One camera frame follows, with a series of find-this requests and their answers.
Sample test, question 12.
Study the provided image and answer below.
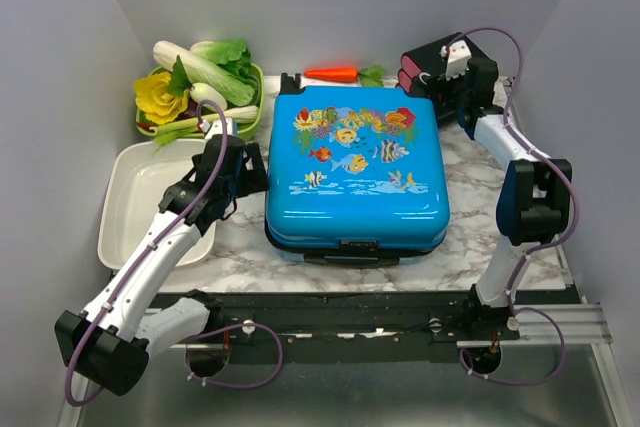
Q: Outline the blue fish print suitcase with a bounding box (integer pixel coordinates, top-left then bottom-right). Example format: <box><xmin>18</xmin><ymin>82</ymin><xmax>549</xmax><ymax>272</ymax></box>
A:
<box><xmin>265</xmin><ymin>74</ymin><xmax>450</xmax><ymax>261</ymax></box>

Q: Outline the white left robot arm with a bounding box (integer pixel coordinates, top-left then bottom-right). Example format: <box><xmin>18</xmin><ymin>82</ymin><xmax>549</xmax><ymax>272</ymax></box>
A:
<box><xmin>54</xmin><ymin>134</ymin><xmax>268</xmax><ymax>396</ymax></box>

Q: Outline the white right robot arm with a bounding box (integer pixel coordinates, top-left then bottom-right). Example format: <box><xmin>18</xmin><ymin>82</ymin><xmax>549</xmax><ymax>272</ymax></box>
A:
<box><xmin>439</xmin><ymin>55</ymin><xmax>572</xmax><ymax>339</ymax></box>

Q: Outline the black bag with pink trim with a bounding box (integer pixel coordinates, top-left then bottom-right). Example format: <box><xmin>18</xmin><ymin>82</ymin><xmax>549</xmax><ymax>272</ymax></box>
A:
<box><xmin>397</xmin><ymin>32</ymin><xmax>464</xmax><ymax>128</ymax></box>

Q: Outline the purple onion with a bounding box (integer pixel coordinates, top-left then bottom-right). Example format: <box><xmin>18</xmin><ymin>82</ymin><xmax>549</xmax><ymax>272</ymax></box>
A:
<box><xmin>176</xmin><ymin>100</ymin><xmax>204</xmax><ymax>121</ymax></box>

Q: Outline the white radish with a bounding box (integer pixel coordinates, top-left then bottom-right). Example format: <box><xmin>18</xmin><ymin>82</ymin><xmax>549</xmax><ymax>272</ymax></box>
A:
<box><xmin>190</xmin><ymin>82</ymin><xmax>228</xmax><ymax>111</ymax></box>

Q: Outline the white rectangular tray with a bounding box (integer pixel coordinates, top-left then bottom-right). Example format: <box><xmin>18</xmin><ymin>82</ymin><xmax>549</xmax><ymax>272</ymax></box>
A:
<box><xmin>97</xmin><ymin>139</ymin><xmax>204</xmax><ymax>270</ymax></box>

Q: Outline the green white leek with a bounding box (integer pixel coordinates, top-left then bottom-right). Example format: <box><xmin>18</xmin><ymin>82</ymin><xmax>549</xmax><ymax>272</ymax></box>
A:
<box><xmin>149</xmin><ymin>105</ymin><xmax>259</xmax><ymax>153</ymax></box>

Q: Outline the green vegetable basket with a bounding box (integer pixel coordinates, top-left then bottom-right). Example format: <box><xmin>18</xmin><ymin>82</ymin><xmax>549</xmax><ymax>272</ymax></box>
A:
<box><xmin>135</xmin><ymin>64</ymin><xmax>266</xmax><ymax>140</ymax></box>

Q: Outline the green leafy lettuce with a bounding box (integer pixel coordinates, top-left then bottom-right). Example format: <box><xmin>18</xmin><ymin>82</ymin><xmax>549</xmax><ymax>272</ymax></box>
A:
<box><xmin>190</xmin><ymin>39</ymin><xmax>251</xmax><ymax>77</ymax></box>

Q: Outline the white napa cabbage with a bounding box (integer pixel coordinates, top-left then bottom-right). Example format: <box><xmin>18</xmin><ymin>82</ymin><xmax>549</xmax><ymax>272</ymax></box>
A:
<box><xmin>153</xmin><ymin>41</ymin><xmax>256</xmax><ymax>107</ymax></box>

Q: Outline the orange toy carrot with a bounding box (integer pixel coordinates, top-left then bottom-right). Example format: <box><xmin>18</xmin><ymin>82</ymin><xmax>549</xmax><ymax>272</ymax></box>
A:
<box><xmin>304</xmin><ymin>65</ymin><xmax>386</xmax><ymax>87</ymax></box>

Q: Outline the yellow flower cabbage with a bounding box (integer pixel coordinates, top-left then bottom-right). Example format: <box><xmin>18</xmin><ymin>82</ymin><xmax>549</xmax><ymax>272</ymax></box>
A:
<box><xmin>133</xmin><ymin>72</ymin><xmax>190</xmax><ymax>126</ymax></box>

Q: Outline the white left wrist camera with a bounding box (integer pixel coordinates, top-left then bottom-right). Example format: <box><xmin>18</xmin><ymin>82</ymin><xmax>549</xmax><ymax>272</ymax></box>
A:
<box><xmin>198</xmin><ymin>118</ymin><xmax>238</xmax><ymax>141</ymax></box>

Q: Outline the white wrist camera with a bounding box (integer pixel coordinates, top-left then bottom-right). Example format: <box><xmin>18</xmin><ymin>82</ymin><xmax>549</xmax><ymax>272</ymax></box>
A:
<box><xmin>198</xmin><ymin>118</ymin><xmax>238</xmax><ymax>141</ymax></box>
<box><xmin>440</xmin><ymin>40</ymin><xmax>472</xmax><ymax>81</ymax></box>

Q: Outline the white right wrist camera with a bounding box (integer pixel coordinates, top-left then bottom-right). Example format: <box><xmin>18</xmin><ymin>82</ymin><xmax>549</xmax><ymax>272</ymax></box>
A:
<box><xmin>440</xmin><ymin>40</ymin><xmax>472</xmax><ymax>81</ymax></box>

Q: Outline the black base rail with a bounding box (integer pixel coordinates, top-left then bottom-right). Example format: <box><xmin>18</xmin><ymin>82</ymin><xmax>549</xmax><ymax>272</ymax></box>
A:
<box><xmin>144</xmin><ymin>289</ymin><xmax>524</xmax><ymax>366</ymax></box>

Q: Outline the aluminium frame rail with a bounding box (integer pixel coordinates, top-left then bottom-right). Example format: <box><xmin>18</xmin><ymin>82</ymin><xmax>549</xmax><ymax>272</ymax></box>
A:
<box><xmin>457</xmin><ymin>302</ymin><xmax>629</xmax><ymax>427</ymax></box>

